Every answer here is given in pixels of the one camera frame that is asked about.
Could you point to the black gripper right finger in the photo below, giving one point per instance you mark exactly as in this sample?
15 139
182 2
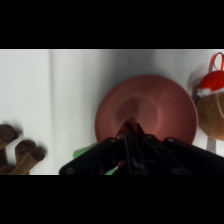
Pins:
140 150

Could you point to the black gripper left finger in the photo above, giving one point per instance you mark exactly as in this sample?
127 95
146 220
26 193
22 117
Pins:
126 151

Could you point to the pink bowl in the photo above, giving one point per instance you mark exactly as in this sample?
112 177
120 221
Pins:
166 106

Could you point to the round plush with santa hat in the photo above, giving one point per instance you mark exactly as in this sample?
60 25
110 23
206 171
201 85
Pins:
213 110

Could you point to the brown plush moose toy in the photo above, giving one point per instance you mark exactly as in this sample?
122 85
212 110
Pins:
20 153

